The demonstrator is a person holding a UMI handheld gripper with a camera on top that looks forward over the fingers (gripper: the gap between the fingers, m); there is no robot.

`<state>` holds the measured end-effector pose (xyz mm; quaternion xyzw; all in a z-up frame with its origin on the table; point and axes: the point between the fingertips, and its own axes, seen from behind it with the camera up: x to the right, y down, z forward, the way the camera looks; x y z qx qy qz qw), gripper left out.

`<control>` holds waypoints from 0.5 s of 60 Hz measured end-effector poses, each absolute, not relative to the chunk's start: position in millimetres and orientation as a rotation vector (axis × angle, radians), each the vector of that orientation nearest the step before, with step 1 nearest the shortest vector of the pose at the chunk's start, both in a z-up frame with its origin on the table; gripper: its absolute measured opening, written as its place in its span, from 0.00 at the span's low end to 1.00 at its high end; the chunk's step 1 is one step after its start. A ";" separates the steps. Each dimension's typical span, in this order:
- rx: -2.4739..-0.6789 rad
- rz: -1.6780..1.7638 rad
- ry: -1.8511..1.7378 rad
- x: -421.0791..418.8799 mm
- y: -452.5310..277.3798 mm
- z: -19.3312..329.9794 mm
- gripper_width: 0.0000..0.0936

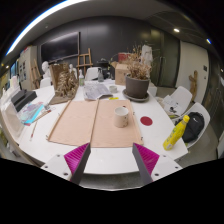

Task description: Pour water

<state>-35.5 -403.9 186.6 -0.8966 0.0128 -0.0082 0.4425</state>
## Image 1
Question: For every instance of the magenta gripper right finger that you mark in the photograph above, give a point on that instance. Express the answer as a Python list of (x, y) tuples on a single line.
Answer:
[(146, 161)]

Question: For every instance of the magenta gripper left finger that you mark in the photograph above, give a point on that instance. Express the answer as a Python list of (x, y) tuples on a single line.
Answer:
[(76, 161)]

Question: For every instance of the yellow plastic bottle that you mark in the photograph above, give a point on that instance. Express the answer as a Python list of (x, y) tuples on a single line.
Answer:
[(176, 133)]

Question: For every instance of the left brown cardboard sheet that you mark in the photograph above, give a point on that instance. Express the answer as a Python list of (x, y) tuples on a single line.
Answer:
[(75, 124)]

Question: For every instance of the brown cardboard sheet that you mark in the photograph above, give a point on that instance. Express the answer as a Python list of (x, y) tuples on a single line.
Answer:
[(106, 135), (75, 124)]

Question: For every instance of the right brown cardboard sheet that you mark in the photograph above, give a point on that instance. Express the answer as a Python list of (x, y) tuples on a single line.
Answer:
[(106, 135)]

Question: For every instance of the red round coaster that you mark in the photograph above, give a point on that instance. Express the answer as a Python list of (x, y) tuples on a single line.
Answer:
[(146, 121)]

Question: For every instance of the white ceramic mug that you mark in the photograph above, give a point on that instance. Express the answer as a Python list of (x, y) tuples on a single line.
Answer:
[(121, 117)]

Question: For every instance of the black backpack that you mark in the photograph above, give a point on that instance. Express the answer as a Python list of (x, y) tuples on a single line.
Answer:
[(194, 127)]

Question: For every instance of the white chair with papers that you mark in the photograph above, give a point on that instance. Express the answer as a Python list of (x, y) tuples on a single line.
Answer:
[(178, 101)]

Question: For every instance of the grey pot saucer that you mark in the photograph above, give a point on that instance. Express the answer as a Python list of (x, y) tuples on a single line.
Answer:
[(135, 99)]

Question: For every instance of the grey plant pot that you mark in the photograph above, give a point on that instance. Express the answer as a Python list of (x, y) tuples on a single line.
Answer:
[(136, 87)]

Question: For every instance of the white chair with backpack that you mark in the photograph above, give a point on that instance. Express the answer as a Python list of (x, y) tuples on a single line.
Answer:
[(197, 107)]

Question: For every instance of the roll of tape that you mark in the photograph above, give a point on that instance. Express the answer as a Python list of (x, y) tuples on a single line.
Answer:
[(113, 89)]

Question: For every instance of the small spray bottle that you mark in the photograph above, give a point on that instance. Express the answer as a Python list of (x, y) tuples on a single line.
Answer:
[(81, 78)]

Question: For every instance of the black box on table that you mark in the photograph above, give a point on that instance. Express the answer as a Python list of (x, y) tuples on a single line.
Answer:
[(22, 98)]

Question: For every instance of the white plaster bust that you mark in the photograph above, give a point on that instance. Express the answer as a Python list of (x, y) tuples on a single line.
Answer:
[(46, 70)]

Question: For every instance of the dried brown plant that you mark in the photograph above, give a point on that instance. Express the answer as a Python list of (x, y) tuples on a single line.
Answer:
[(139, 62)]

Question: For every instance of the cardboard box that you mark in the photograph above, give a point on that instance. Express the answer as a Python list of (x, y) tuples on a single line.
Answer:
[(121, 71)]

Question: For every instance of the wooden easel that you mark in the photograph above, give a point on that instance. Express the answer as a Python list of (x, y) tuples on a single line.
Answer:
[(84, 61)]

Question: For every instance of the wooden figure by wall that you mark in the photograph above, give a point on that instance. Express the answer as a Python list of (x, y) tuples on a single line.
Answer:
[(193, 82)]

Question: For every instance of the black wall screen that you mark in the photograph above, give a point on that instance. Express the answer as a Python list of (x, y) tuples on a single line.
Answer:
[(61, 47)]

